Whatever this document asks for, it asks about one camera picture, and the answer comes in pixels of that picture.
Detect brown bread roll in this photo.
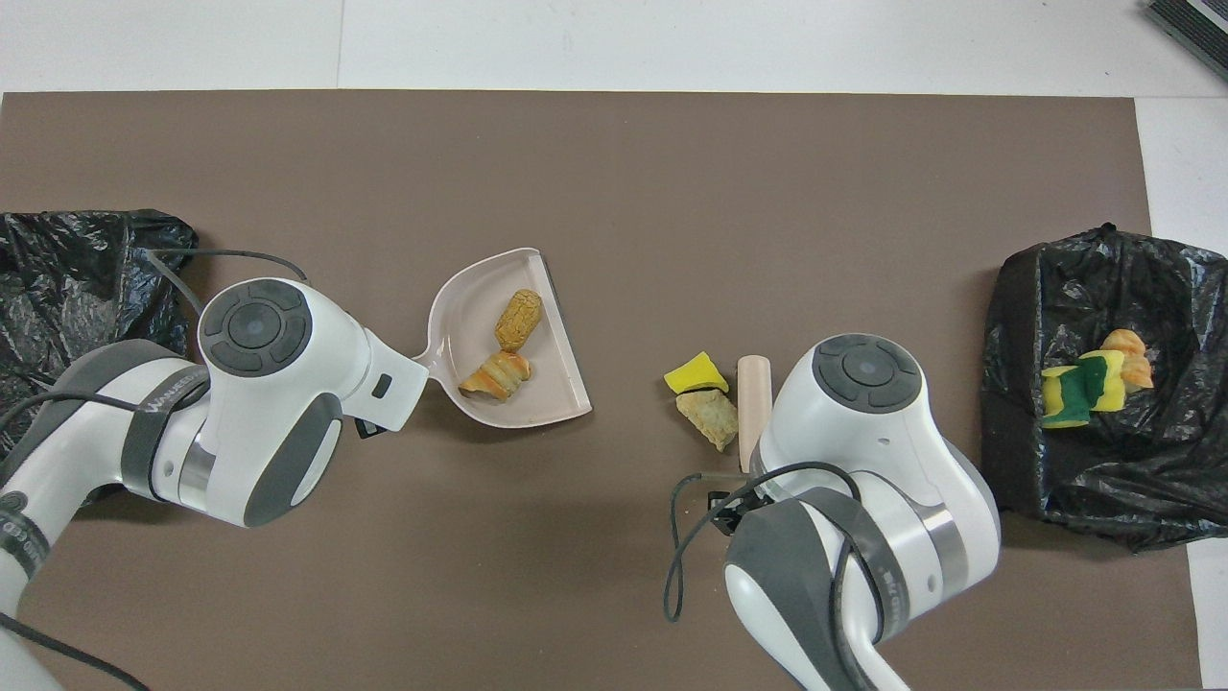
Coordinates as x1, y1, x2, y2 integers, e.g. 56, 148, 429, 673
494, 289, 544, 352

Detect dark grey ribbed panel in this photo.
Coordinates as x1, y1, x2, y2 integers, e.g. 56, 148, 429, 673
1144, 0, 1228, 83

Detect black bag lined bin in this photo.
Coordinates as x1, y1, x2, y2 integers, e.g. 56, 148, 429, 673
980, 224, 1228, 554
0, 209, 201, 510

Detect beige hand brush black bristles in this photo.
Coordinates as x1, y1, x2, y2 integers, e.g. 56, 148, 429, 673
736, 355, 773, 474

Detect brown table mat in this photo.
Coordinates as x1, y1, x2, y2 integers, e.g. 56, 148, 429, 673
0, 90, 1205, 691

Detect beige plastic dustpan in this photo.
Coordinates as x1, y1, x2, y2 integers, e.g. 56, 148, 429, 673
411, 248, 593, 430

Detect striped orange croissant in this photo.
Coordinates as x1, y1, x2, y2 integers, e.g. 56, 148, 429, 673
459, 351, 531, 401

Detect small yellow sponge piece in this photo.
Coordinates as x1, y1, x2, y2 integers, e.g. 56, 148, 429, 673
664, 351, 730, 395

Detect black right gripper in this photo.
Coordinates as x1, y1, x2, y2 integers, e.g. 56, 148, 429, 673
708, 488, 770, 535

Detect pale striped croissant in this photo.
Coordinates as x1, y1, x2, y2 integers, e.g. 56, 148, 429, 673
1101, 329, 1155, 390

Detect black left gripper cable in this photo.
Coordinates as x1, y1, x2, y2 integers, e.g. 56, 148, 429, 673
0, 248, 310, 691

